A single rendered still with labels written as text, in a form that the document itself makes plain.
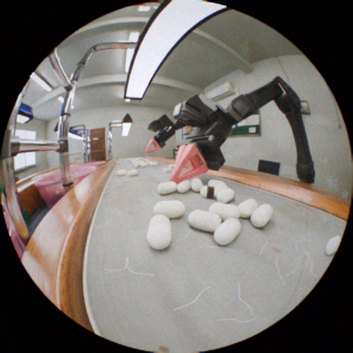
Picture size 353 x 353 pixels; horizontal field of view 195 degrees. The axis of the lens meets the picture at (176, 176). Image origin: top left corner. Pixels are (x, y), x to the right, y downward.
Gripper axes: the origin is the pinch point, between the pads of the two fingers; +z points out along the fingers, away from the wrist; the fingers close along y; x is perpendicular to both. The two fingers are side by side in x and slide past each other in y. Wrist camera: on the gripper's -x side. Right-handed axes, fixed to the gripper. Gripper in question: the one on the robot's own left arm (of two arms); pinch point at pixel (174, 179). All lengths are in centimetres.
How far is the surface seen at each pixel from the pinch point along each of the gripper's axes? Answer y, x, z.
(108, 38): -114, -214, -96
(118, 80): -240, -173, -109
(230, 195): 9.8, 2.8, -2.5
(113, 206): 2.4, -6.1, 10.1
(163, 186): 1.9, -1.9, 2.6
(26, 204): -8.9, -27.3, 38.3
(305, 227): 21.9, 5.8, -3.5
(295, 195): 19.6, 11.8, -11.8
